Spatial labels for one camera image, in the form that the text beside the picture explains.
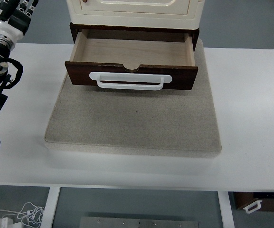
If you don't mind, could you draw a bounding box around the white right table leg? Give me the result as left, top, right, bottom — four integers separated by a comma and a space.
217, 191, 235, 228

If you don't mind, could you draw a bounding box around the white left table leg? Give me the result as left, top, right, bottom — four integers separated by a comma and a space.
40, 187, 61, 228

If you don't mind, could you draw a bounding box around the grey metal base plate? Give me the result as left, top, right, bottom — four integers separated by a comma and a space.
79, 217, 199, 228

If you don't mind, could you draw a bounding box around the dark wooden drawer housing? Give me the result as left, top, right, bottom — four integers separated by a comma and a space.
70, 23, 199, 48

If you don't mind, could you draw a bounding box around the white table leg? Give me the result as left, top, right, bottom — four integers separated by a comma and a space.
217, 191, 235, 228
40, 187, 61, 228

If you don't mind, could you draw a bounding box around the brown box with white handle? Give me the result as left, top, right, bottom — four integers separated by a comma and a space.
233, 192, 274, 214

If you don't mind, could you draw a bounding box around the beige fabric pad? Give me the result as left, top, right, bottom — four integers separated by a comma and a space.
45, 40, 222, 157

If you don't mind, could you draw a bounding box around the white cable on floor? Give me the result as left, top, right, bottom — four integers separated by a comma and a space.
0, 202, 45, 228

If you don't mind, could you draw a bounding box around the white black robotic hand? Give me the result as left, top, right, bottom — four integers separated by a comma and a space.
0, 0, 38, 50

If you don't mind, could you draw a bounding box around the white drawer handle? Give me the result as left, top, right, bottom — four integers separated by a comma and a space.
89, 72, 172, 91

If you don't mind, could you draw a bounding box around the dark wooden drawer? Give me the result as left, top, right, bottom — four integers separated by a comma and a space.
65, 30, 198, 90

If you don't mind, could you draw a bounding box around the white power adapter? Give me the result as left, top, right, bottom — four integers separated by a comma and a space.
0, 217, 13, 228

